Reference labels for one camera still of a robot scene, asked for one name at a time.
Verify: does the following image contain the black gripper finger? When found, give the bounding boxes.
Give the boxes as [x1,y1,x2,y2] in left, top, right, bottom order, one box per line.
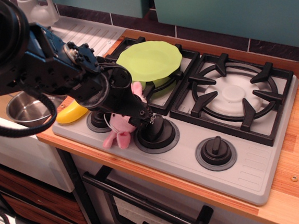
[88,110,112,120]
[129,113,156,129]

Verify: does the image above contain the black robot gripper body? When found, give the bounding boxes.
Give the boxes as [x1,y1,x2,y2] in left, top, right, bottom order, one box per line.
[69,66,152,120]

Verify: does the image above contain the pink stuffed rabbit toy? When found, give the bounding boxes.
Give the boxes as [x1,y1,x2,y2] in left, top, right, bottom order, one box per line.
[103,81,147,149]

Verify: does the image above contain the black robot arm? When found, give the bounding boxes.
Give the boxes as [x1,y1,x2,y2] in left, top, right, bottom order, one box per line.
[0,0,154,138]

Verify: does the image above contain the black left stove knob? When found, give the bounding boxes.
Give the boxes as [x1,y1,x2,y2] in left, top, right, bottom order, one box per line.
[86,115,111,133]

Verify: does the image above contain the black stove knob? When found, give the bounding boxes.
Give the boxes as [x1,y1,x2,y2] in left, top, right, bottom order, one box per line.
[86,115,111,133]
[195,136,237,172]
[134,114,180,155]

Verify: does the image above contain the black middle stove knob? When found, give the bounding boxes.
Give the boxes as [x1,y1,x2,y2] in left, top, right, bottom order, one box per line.
[134,114,180,155]

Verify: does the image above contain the yellow plastic banana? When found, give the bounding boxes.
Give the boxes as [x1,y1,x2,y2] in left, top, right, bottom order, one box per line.
[56,101,89,124]

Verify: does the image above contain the green plastic plate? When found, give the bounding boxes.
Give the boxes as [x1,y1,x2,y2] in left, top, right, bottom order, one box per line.
[116,41,183,82]

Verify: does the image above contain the black right burner grate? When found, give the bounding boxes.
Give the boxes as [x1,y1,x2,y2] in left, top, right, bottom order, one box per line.
[170,53,295,146]

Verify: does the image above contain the black burner grate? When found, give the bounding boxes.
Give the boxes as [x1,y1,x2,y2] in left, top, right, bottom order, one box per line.
[170,53,295,146]
[106,37,200,116]

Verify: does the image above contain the stainless steel pot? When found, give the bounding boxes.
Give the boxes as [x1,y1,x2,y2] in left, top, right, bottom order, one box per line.
[4,87,70,129]

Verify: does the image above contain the grey toy stove top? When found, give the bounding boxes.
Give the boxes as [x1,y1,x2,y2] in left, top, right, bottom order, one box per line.
[53,37,298,205]

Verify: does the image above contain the black right stove knob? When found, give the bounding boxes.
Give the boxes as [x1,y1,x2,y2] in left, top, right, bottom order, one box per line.
[195,136,237,172]

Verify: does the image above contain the black left burner grate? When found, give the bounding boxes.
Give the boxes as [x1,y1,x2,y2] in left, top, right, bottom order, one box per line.
[106,37,200,116]

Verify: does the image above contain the teal left storage bin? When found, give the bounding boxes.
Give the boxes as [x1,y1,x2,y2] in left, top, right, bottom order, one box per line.
[53,0,150,18]

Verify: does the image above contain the white right burner disc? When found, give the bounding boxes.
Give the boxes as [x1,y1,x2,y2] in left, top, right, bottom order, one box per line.
[204,74,263,116]

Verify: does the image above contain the grey toy faucet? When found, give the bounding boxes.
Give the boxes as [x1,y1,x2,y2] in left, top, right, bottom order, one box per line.
[17,0,59,27]

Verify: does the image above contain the wooden drawer front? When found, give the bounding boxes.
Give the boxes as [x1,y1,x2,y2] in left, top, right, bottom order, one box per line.
[0,164,88,224]

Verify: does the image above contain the black braided cable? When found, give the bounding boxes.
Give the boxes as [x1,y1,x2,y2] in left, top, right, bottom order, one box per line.
[0,91,60,140]

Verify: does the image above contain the black oven door handle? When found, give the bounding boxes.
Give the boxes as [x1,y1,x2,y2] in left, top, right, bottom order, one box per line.
[82,166,213,224]

